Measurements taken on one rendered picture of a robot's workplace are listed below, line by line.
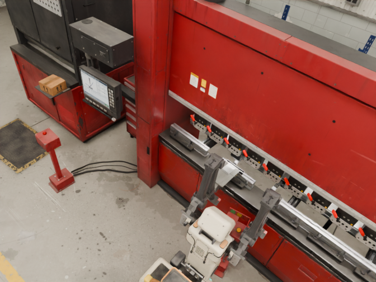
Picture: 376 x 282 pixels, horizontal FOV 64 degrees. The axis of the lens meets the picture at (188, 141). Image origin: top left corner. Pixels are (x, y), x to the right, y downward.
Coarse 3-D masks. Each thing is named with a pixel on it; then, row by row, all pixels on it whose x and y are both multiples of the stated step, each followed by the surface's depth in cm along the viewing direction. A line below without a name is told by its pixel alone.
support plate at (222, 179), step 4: (224, 164) 282; (220, 172) 274; (224, 172) 275; (232, 172) 276; (236, 172) 276; (220, 176) 271; (224, 176) 272; (228, 176) 272; (232, 176) 272; (216, 180) 267; (220, 180) 268; (224, 180) 268; (228, 180) 269; (220, 184) 265; (224, 184) 265
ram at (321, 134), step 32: (192, 32) 234; (192, 64) 250; (224, 64) 227; (256, 64) 208; (192, 96) 270; (224, 96) 243; (256, 96) 221; (288, 96) 203; (320, 96) 187; (256, 128) 236; (288, 128) 215; (320, 128) 198; (352, 128) 183; (288, 160) 229; (320, 160) 209; (352, 160) 193; (320, 192) 223; (352, 192) 204
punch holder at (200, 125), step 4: (196, 116) 279; (200, 116) 275; (196, 120) 282; (200, 120) 278; (204, 120) 274; (196, 124) 284; (200, 124) 280; (204, 124) 277; (208, 124) 278; (196, 128) 287; (200, 128) 283; (204, 128) 279; (204, 132) 282
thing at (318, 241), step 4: (308, 236) 248; (312, 236) 248; (312, 240) 246; (316, 240) 246; (320, 240) 246; (316, 244) 245; (320, 244) 244; (324, 244) 244; (324, 248) 242; (328, 248) 242; (332, 248) 242; (328, 252) 240; (332, 252) 240; (336, 252) 240; (332, 256) 239; (336, 256) 238; (340, 256) 238; (340, 260) 236
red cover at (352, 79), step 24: (192, 0) 217; (216, 24) 213; (240, 24) 200; (264, 24) 198; (264, 48) 196; (288, 48) 185; (312, 48) 180; (312, 72) 181; (336, 72) 172; (360, 72) 165; (360, 96) 169
